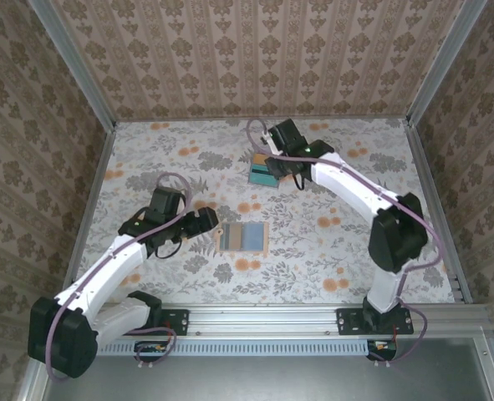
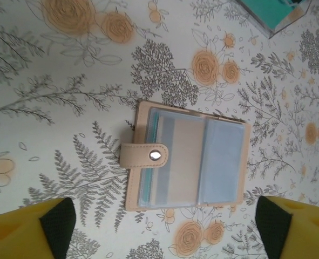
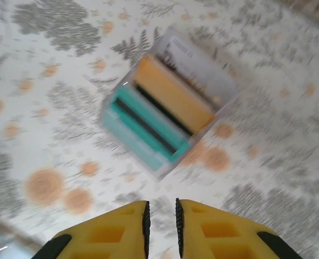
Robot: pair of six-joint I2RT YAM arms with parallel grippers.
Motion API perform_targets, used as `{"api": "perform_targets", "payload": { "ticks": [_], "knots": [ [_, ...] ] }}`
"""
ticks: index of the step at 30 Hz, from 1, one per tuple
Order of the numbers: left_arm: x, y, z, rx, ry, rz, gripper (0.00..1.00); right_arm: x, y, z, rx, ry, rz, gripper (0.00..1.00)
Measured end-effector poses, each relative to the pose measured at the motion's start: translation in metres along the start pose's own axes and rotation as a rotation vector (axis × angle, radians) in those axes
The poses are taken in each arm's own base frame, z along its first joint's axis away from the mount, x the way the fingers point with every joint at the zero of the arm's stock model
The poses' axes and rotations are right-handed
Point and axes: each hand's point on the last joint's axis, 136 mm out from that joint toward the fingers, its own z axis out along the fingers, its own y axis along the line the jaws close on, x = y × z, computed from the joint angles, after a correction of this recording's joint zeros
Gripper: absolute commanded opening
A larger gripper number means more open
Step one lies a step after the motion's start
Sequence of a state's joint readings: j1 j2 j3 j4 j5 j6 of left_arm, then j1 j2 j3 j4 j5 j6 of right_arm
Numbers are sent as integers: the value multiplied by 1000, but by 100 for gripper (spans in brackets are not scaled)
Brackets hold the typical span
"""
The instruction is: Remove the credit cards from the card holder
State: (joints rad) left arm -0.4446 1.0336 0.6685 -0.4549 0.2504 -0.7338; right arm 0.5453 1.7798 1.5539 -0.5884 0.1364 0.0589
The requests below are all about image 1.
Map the blue grey cloth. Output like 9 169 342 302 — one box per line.
215 221 270 257

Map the floral print tablecloth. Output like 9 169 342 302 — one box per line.
64 118 457 306

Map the aluminium mounting beam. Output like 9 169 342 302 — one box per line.
91 303 489 342

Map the small connector board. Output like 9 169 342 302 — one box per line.
135 341 167 354
367 338 398 360

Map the steel sheet panel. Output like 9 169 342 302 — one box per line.
18 338 494 401

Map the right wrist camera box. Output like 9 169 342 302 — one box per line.
269 119 307 152

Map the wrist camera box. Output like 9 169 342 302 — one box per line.
269 119 307 152
151 187 188 216

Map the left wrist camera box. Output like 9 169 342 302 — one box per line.
151 187 188 216

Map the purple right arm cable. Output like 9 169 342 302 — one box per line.
246 118 443 302

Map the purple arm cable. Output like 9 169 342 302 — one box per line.
246 118 443 302
44 172 196 382

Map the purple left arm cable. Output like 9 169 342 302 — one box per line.
44 172 196 382

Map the aluminium side rail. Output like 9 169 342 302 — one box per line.
402 119 474 304
57 123 119 306

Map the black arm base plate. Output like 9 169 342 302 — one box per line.
156 307 189 336
336 307 414 336

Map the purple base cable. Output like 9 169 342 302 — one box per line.
135 327 177 363
390 307 430 363

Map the slotted grey cable duct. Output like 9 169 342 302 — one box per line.
97 339 371 357

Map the aluminium corner post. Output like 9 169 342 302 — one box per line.
28 0 118 129
405 0 491 126

